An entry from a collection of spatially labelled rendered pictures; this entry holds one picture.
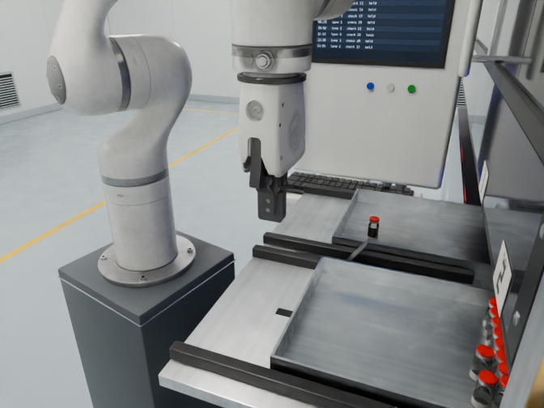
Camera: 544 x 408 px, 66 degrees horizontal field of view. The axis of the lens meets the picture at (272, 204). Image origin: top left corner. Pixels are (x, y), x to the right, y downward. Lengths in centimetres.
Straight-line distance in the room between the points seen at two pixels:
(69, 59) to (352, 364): 58
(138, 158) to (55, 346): 148
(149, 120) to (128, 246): 23
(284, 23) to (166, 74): 35
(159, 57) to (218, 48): 595
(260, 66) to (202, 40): 637
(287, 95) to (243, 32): 7
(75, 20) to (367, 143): 96
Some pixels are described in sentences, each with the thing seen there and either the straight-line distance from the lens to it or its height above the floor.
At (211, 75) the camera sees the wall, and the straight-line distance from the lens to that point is 679.
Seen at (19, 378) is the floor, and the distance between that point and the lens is 205.
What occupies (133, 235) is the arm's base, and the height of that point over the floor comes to 95.
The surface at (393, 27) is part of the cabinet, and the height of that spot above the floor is 127.
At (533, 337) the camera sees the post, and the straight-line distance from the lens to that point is 44.
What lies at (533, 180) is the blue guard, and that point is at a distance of 53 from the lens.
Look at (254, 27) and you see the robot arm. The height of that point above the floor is 131.
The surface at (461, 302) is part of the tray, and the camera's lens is 78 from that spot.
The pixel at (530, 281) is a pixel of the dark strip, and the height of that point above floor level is 109.
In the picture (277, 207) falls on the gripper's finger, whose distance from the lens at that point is 51.
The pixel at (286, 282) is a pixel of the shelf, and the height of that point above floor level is 88.
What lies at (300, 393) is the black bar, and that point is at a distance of 57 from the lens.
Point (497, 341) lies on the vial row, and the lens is 65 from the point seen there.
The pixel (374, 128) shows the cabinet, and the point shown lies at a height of 98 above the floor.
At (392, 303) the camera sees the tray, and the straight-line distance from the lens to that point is 74.
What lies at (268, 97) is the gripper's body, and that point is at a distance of 43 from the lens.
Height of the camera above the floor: 132
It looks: 25 degrees down
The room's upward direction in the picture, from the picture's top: straight up
